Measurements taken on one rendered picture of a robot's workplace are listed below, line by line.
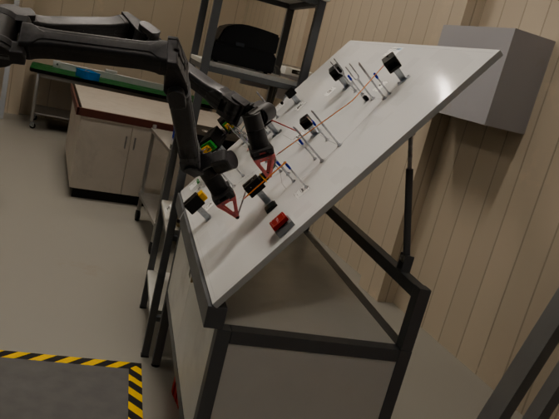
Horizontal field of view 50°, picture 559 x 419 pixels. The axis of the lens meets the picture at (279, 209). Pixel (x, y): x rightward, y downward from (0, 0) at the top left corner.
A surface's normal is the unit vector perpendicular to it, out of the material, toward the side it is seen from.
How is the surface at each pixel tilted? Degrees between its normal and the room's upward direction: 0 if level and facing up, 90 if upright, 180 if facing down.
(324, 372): 90
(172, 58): 48
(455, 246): 90
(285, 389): 90
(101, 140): 90
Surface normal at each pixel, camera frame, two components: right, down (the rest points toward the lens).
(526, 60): 0.34, 0.30
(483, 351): -0.91, -0.13
